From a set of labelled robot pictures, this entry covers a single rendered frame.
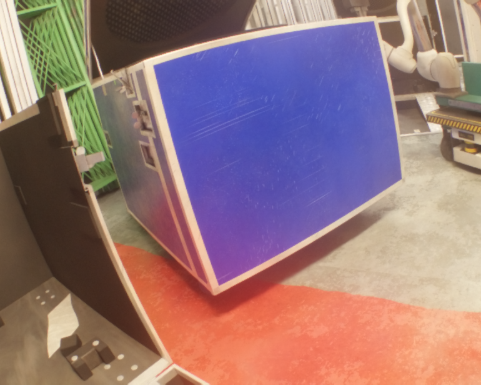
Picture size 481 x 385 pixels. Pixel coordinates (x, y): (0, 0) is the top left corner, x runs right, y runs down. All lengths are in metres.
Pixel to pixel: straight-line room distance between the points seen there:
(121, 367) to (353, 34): 1.47
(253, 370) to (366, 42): 1.32
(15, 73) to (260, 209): 2.12
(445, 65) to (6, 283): 2.67
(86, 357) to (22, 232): 0.84
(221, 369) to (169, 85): 0.90
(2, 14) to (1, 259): 1.83
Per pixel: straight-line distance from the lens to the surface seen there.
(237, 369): 1.30
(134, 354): 1.23
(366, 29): 1.68
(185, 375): 1.13
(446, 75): 2.44
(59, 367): 1.34
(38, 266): 1.93
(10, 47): 2.95
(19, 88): 2.89
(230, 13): 2.42
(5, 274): 1.89
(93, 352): 1.22
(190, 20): 2.36
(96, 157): 0.91
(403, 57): 2.22
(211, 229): 1.28
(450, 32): 7.70
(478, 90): 2.49
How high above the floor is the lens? 0.93
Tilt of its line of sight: 21 degrees down
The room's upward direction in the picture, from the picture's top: 14 degrees counter-clockwise
